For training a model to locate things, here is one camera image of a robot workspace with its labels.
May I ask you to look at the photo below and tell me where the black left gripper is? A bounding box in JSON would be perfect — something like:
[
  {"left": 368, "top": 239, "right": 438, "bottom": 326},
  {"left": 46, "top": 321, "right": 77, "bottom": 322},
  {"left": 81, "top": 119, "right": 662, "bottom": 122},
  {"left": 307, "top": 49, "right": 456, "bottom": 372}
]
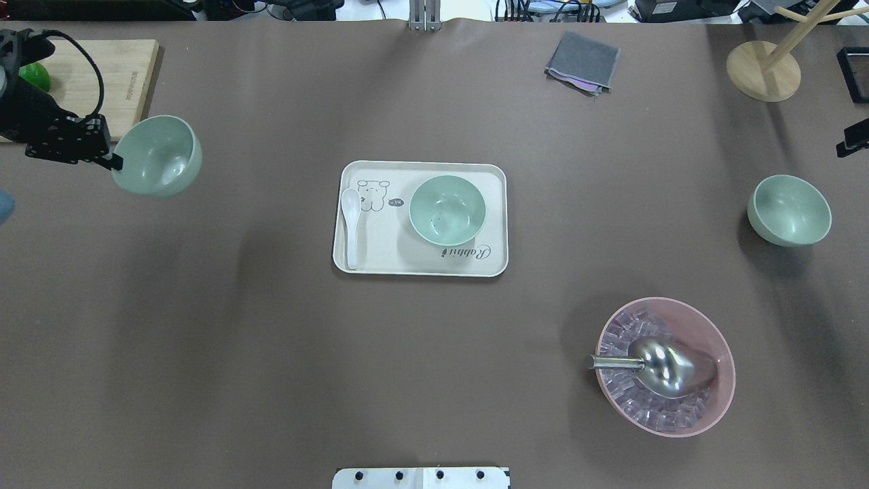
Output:
[{"left": 1, "top": 29, "right": 124, "bottom": 171}]

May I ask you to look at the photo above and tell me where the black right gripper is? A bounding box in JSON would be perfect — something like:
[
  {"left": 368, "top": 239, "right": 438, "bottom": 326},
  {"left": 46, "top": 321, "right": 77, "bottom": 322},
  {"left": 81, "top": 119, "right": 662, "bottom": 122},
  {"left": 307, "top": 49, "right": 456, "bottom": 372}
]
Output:
[{"left": 836, "top": 118, "right": 869, "bottom": 158}]

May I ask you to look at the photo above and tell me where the green bowl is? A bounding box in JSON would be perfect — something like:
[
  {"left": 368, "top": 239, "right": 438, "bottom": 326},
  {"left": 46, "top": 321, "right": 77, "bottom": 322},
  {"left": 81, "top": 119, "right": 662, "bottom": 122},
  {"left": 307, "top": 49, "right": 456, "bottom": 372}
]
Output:
[
  {"left": 747, "top": 175, "right": 832, "bottom": 247},
  {"left": 111, "top": 115, "right": 204, "bottom": 198},
  {"left": 409, "top": 175, "right": 487, "bottom": 247}
]

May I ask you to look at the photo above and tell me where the wooden cutting board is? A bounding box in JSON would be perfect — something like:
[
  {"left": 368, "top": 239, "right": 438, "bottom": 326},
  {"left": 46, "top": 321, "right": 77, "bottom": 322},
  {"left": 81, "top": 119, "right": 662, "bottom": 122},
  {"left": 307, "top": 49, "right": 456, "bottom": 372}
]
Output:
[{"left": 40, "top": 38, "right": 159, "bottom": 142}]

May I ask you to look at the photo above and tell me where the wooden mug tree stand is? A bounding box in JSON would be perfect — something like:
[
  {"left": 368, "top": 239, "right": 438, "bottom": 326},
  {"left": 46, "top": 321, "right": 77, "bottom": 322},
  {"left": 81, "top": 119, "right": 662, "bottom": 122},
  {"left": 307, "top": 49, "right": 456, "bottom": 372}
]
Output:
[{"left": 726, "top": 1, "right": 868, "bottom": 103}]

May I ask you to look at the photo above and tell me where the green lime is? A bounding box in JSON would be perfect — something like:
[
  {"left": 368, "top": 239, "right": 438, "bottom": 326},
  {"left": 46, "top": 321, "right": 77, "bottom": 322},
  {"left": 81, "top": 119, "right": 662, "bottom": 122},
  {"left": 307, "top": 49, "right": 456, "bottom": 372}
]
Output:
[{"left": 18, "top": 62, "right": 52, "bottom": 92}]

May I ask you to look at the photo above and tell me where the white spoon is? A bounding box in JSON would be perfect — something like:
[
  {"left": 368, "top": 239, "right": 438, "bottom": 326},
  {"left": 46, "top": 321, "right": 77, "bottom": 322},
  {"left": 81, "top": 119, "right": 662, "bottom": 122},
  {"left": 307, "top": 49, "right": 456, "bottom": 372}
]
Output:
[{"left": 339, "top": 187, "right": 361, "bottom": 270}]

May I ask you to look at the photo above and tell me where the pink bowl with ice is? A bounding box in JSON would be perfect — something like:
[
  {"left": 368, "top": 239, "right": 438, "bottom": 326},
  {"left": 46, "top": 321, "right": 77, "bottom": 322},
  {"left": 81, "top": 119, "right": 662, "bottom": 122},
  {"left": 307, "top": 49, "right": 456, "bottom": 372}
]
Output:
[{"left": 595, "top": 297, "right": 736, "bottom": 437}]

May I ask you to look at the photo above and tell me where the beige rabbit tray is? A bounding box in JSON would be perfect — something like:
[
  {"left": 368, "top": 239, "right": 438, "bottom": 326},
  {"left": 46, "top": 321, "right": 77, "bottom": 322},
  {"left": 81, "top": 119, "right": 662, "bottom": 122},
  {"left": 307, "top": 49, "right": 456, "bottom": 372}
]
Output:
[{"left": 332, "top": 160, "right": 509, "bottom": 276}]

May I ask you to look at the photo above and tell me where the grey folded cloth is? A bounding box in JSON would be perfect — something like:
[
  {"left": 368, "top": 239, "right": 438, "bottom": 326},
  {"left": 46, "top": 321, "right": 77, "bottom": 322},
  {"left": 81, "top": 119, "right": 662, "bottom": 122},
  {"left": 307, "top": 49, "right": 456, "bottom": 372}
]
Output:
[{"left": 545, "top": 31, "right": 621, "bottom": 96}]

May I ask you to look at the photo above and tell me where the metal ice scoop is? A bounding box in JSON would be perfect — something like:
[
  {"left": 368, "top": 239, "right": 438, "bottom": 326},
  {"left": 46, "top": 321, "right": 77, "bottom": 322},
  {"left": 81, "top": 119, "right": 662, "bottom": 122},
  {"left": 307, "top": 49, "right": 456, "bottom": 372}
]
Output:
[{"left": 586, "top": 336, "right": 717, "bottom": 399}]

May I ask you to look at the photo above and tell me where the green bowl on tray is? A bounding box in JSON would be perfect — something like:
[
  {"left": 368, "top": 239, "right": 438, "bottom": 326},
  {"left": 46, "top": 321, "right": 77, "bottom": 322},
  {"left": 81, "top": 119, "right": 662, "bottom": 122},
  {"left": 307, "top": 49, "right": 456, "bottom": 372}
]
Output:
[{"left": 409, "top": 175, "right": 487, "bottom": 247}]

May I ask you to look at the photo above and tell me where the aluminium frame post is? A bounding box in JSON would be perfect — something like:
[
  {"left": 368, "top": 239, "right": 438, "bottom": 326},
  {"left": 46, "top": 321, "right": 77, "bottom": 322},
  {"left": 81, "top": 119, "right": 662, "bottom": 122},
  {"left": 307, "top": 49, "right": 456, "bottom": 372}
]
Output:
[{"left": 409, "top": 0, "right": 443, "bottom": 32}]

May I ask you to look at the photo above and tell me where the white pedestal column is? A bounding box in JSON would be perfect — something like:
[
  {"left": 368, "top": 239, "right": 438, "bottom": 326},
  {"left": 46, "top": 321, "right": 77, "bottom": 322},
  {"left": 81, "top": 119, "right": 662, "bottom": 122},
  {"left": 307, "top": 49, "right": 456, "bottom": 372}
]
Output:
[{"left": 331, "top": 465, "right": 511, "bottom": 488}]

